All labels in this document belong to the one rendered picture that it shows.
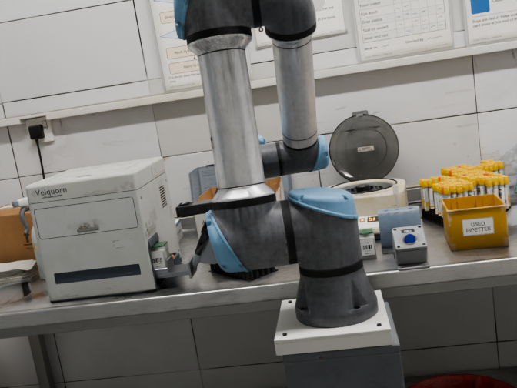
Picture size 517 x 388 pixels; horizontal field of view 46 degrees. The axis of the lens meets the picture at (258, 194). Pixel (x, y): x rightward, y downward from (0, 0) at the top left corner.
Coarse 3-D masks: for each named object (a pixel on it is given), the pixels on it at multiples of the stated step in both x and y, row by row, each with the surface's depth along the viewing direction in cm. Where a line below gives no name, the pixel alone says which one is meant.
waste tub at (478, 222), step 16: (448, 208) 156; (464, 208) 156; (480, 208) 142; (496, 208) 142; (448, 224) 146; (464, 224) 144; (480, 224) 143; (496, 224) 143; (448, 240) 150; (464, 240) 145; (480, 240) 144; (496, 240) 143
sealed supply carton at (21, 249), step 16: (0, 208) 203; (16, 208) 196; (0, 224) 188; (16, 224) 186; (32, 224) 185; (0, 240) 189; (16, 240) 187; (0, 256) 190; (16, 256) 189; (32, 256) 188
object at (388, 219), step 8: (400, 208) 154; (408, 208) 152; (416, 208) 151; (384, 216) 152; (392, 216) 151; (400, 216) 151; (408, 216) 150; (416, 216) 150; (384, 224) 152; (392, 224) 152; (400, 224) 151; (408, 224) 151; (416, 224) 150; (384, 232) 152; (384, 240) 153; (384, 248) 153; (392, 248) 152
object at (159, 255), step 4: (152, 248) 151; (156, 248) 151; (160, 248) 151; (164, 248) 150; (168, 248) 154; (152, 252) 150; (156, 252) 150; (160, 252) 150; (164, 252) 150; (168, 252) 154; (152, 256) 150; (156, 256) 150; (160, 256) 150; (164, 256) 150; (168, 256) 153; (152, 260) 150; (156, 260) 150; (160, 260) 150; (164, 260) 150; (156, 264) 151; (160, 264) 150; (164, 264) 150; (156, 268) 151; (160, 268) 151; (164, 268) 151
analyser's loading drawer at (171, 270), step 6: (168, 258) 151; (192, 258) 152; (168, 264) 151; (174, 264) 155; (180, 264) 156; (186, 264) 155; (156, 270) 150; (162, 270) 150; (168, 270) 150; (174, 270) 151; (180, 270) 150; (186, 270) 150; (192, 270) 151; (156, 276) 150; (162, 276) 150; (168, 276) 150; (174, 276) 150; (192, 276) 150
